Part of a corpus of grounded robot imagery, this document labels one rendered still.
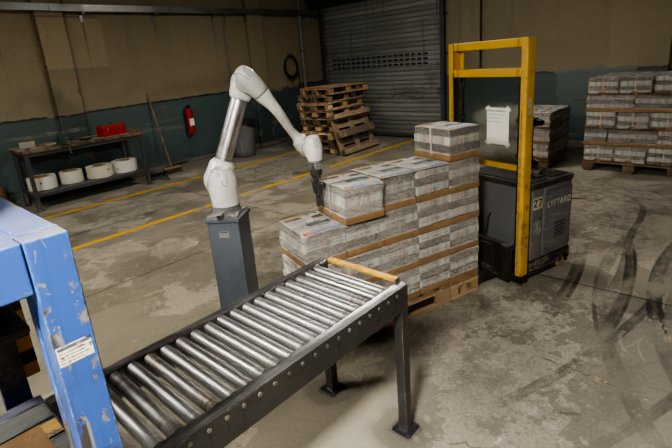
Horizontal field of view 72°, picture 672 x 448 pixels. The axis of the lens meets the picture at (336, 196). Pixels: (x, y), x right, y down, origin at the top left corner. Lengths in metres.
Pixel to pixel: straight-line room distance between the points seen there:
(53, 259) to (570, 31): 8.75
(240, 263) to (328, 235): 0.54
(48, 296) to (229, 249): 1.84
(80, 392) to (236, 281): 1.83
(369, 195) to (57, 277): 2.15
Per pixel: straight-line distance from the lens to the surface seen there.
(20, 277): 0.98
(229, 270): 2.81
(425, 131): 3.47
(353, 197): 2.81
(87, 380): 1.09
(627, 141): 7.42
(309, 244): 2.78
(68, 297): 1.01
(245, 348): 1.87
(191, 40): 9.97
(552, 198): 4.03
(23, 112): 8.73
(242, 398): 1.64
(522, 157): 3.60
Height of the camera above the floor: 1.81
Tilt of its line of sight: 16 degrees down
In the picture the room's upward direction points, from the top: 5 degrees counter-clockwise
